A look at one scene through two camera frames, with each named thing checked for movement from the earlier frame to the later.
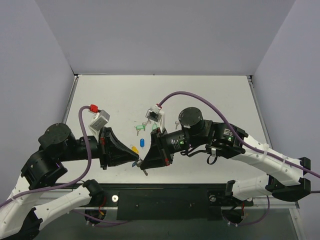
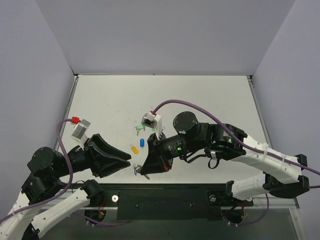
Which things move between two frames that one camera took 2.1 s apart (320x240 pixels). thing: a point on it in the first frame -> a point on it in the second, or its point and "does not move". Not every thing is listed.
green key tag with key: (139, 128) does not move
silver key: (138, 163) -> (137, 169)
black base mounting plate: (169, 201) does not move
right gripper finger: (156, 151) does not move
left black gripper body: (103, 148) -> (92, 156)
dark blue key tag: (142, 142) does not move
